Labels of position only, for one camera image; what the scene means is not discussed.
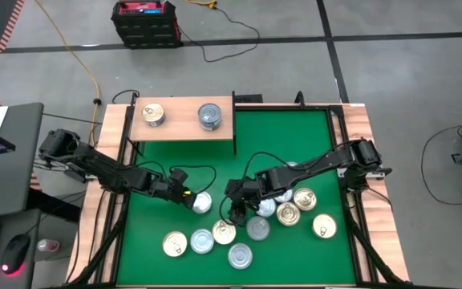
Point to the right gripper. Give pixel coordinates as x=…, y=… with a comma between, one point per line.
x=243, y=194

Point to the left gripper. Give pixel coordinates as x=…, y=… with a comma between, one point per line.
x=168, y=193

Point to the blue white label silver can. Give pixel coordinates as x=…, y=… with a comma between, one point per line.
x=203, y=203

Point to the red label silver can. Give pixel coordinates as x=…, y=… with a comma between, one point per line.
x=285, y=197

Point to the black label silver can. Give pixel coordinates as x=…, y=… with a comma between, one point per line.
x=292, y=164

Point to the pale label silver can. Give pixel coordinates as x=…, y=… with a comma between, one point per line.
x=209, y=112

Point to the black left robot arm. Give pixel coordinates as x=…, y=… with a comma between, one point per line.
x=106, y=168

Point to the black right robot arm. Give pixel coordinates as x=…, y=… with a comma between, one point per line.
x=307, y=168

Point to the wooden shelf board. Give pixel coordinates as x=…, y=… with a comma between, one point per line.
x=183, y=128

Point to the yellow tape tag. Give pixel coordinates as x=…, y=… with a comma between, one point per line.
x=187, y=194

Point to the green table mat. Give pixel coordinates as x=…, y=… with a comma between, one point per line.
x=295, y=261

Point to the small plastic bottle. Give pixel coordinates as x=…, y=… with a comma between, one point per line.
x=48, y=245

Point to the grey desk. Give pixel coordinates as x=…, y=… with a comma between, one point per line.
x=18, y=160

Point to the red black power box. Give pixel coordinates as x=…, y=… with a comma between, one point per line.
x=147, y=28

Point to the black computer mouse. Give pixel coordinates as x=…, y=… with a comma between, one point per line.
x=14, y=253

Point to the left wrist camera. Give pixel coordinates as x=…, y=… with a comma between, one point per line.
x=179, y=177

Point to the black shelf frame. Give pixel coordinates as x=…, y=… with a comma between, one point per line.
x=234, y=144

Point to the black metal table frame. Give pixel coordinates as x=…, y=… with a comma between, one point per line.
x=283, y=107

